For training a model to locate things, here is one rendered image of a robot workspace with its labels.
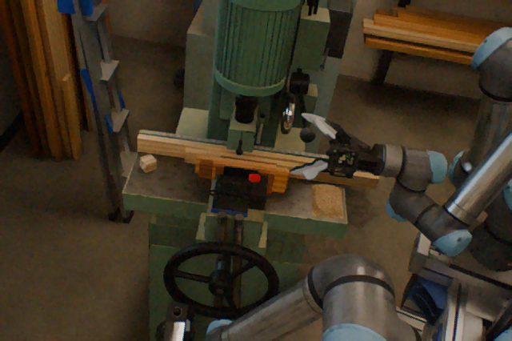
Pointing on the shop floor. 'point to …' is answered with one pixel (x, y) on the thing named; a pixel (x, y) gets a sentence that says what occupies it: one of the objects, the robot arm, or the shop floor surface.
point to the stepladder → (87, 22)
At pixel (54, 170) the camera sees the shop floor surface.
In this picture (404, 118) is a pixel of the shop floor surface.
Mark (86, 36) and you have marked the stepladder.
